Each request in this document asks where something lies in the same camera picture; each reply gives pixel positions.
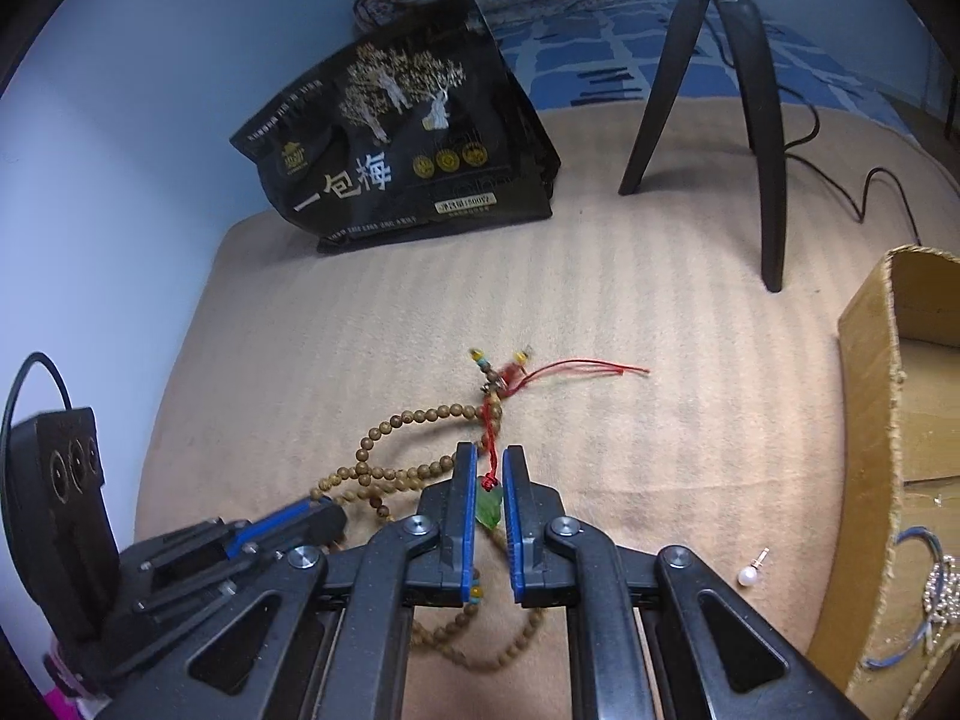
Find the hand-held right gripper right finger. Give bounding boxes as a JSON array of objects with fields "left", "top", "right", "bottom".
[{"left": 502, "top": 444, "right": 871, "bottom": 720}]

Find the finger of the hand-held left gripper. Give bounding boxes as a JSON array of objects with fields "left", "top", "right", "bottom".
[
  {"left": 97, "top": 551, "right": 323, "bottom": 680},
  {"left": 124, "top": 499, "right": 347, "bottom": 593}
]

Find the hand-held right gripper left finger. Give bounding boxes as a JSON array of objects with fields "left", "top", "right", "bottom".
[{"left": 97, "top": 442, "right": 481, "bottom": 720}]

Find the green pendant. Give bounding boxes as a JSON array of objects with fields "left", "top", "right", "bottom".
[{"left": 478, "top": 360, "right": 652, "bottom": 533}]

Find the wooden bead necklace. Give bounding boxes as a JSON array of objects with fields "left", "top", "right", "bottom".
[{"left": 307, "top": 345, "right": 548, "bottom": 672}]

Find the cardboard box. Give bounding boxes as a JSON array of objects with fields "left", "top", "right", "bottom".
[{"left": 810, "top": 244, "right": 960, "bottom": 720}]

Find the silver bangle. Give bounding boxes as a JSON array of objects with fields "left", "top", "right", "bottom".
[{"left": 861, "top": 527, "right": 947, "bottom": 672}]

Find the pearl necklace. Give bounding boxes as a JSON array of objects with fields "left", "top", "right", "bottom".
[{"left": 921, "top": 551, "right": 960, "bottom": 650}]

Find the pink object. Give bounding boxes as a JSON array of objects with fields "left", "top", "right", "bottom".
[{"left": 41, "top": 679, "right": 102, "bottom": 720}]

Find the tan blanket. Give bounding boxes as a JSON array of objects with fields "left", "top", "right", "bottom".
[{"left": 135, "top": 97, "right": 960, "bottom": 720}]

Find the pearl earring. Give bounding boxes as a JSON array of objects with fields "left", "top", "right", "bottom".
[{"left": 737, "top": 546, "right": 772, "bottom": 587}]

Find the black printed snack bag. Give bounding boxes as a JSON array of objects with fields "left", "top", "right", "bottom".
[{"left": 229, "top": 0, "right": 562, "bottom": 254}]

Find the black tripod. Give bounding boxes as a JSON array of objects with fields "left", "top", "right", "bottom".
[{"left": 619, "top": 0, "right": 788, "bottom": 293}]

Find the blue checked bed sheet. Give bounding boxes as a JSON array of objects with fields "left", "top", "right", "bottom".
[{"left": 480, "top": 0, "right": 938, "bottom": 121}]

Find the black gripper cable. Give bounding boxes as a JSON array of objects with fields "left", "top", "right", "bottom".
[{"left": 2, "top": 351, "right": 76, "bottom": 466}]

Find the black power cable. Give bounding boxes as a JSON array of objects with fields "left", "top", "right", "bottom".
[{"left": 705, "top": 15, "right": 923, "bottom": 248}]

